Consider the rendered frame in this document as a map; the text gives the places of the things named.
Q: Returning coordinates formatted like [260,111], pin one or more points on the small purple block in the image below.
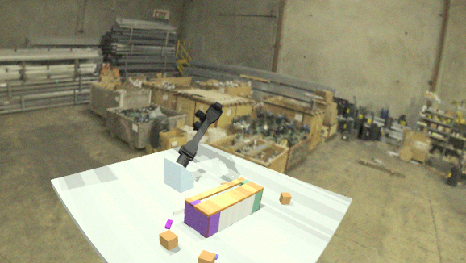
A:
[168,224]

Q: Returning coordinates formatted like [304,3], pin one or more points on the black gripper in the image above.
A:
[197,124]

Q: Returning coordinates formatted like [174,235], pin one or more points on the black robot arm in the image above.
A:
[189,150]

